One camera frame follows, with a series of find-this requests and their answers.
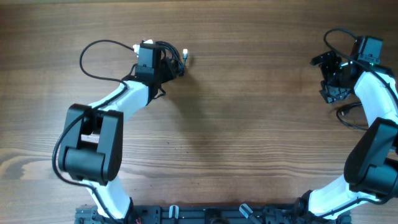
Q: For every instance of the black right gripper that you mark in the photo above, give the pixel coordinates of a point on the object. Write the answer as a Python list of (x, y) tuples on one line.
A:
[(331, 79)]

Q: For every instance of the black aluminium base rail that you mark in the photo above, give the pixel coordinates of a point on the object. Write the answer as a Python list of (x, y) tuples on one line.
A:
[(274, 213)]

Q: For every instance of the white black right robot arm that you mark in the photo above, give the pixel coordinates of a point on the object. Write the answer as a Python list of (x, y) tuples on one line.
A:
[(369, 175)]

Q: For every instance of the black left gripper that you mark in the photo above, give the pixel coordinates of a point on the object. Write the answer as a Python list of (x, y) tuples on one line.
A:
[(169, 66)]

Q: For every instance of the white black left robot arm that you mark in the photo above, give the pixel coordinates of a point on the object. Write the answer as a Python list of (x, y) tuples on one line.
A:
[(89, 151)]

